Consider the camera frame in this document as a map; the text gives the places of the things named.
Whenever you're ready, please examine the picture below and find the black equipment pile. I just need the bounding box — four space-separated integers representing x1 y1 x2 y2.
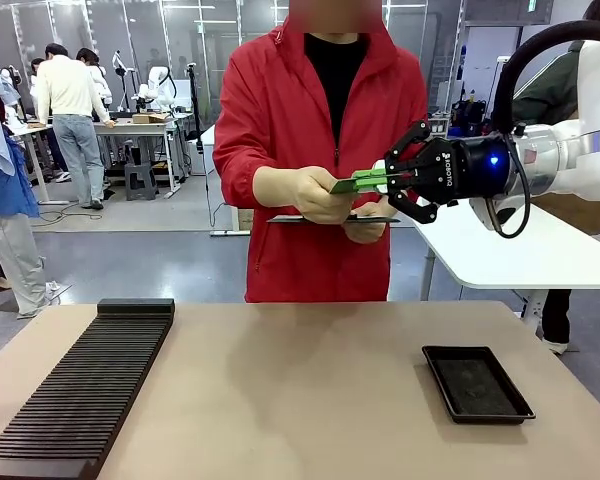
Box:
452 89 491 139

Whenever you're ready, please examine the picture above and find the person in white sweater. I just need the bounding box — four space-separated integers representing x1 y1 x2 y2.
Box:
34 42 117 210

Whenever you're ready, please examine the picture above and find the person's right hand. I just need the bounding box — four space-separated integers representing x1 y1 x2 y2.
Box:
253 165 354 226

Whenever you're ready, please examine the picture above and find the right forearm in red sleeve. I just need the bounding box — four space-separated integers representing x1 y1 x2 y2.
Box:
212 139 267 209

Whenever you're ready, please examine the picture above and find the black board tray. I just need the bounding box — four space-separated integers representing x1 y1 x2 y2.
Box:
266 213 402 225

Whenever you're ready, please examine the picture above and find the black slotted PCB rack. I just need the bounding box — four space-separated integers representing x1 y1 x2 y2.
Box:
0 298 176 480

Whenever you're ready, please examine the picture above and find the person in brown apron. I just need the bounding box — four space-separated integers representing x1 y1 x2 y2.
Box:
512 0 600 356

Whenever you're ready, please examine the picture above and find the dark wall screen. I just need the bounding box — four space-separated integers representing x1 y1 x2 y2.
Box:
463 0 554 26

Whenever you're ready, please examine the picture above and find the black rectangular plastic tray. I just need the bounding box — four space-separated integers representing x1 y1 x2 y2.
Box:
421 344 537 425

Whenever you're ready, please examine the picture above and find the stand with white head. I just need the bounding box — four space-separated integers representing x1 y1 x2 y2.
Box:
110 49 134 115

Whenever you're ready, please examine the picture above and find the white side table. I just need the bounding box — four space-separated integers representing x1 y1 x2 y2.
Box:
409 197 600 346

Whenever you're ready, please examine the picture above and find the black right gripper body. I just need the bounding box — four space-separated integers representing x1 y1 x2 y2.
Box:
404 134 512 202

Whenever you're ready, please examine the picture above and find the person in blue shirt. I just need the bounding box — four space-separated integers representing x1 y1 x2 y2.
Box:
0 55 61 320

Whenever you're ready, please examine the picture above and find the person in red jacket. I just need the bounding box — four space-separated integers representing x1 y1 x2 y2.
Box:
212 0 429 304

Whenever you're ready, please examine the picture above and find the white shoe shelf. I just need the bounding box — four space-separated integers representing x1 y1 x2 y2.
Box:
427 115 451 139

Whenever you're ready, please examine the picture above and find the small white background desk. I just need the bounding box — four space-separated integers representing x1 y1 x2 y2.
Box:
9 122 56 206

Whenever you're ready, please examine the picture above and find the long white background desk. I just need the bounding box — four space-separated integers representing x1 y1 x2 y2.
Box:
93 113 194 199

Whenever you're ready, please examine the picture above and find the green PCB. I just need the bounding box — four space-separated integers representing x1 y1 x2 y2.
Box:
329 177 362 195

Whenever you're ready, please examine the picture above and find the person's left hand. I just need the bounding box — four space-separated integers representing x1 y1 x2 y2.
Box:
342 202 391 245

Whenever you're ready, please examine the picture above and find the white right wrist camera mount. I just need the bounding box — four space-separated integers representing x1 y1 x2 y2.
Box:
468 195 531 232

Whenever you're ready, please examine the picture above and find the grey step stool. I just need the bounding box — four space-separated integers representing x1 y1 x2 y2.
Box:
124 162 157 201

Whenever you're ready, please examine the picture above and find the dark haired person white top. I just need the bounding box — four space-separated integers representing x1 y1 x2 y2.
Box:
75 47 114 109

